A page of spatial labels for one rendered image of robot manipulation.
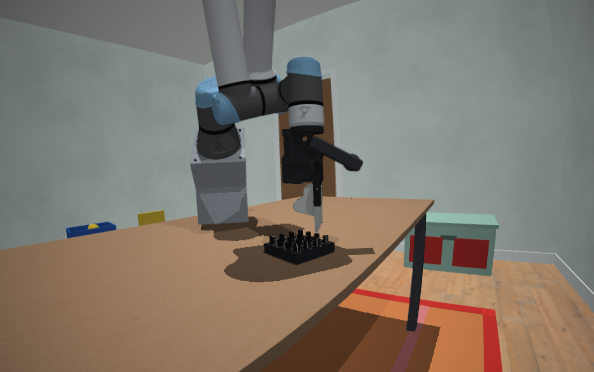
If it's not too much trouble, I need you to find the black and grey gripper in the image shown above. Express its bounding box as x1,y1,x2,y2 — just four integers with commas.
281,125,324,233

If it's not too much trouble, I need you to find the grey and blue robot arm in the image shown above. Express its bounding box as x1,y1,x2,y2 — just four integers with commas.
195,0,363,172

